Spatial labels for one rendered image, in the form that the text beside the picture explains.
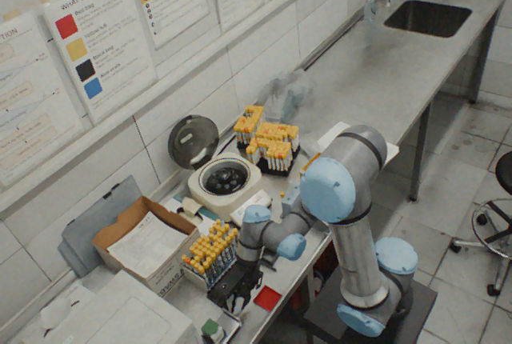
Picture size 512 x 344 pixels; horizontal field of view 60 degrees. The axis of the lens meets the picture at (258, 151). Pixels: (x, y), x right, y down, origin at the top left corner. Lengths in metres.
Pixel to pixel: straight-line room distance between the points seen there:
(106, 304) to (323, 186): 0.68
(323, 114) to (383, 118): 0.27
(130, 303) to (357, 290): 0.57
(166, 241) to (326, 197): 0.89
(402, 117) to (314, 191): 1.28
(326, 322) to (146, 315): 0.50
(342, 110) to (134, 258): 1.14
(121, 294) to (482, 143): 2.68
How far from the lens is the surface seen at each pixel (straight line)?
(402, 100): 2.21
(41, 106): 1.41
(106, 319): 1.25
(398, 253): 1.24
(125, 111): 1.56
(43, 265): 1.67
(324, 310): 1.39
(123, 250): 1.67
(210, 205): 1.64
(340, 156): 0.88
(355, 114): 2.11
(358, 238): 0.98
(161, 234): 1.66
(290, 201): 1.60
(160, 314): 1.20
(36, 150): 1.45
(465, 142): 3.38
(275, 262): 1.56
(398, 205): 2.89
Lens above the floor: 2.18
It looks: 42 degrees down
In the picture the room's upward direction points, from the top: 10 degrees counter-clockwise
